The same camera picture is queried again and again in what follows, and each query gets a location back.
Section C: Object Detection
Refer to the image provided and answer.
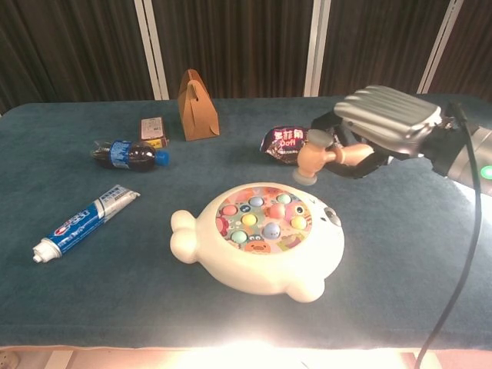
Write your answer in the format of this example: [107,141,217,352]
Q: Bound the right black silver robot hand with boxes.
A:
[310,85,443,180]

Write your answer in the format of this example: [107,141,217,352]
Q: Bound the orange toy hammer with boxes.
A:
[292,129,376,186]

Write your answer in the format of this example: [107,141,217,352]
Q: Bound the white fish-shaped whack-a-mole toy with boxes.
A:
[170,182,346,304]

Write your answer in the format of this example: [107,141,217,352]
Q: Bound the dark snack bag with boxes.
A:
[263,125,339,166]

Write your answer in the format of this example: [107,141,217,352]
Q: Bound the kraft paper gable box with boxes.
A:
[177,68,221,142]

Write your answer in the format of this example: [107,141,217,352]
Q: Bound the small brown box white label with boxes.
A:
[138,116,169,149]

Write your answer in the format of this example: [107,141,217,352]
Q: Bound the small cola bottle blue label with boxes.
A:
[91,139,171,172]

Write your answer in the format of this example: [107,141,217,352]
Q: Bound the dark blue table mat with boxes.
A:
[0,94,492,351]

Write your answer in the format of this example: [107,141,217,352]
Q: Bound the blue white toothpaste tube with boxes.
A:
[32,184,141,264]

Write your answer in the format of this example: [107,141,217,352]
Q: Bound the white partition post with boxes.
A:
[303,0,332,97]
[417,0,464,95]
[133,0,170,101]

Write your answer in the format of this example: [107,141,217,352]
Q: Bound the black right hand cable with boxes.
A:
[417,101,484,369]

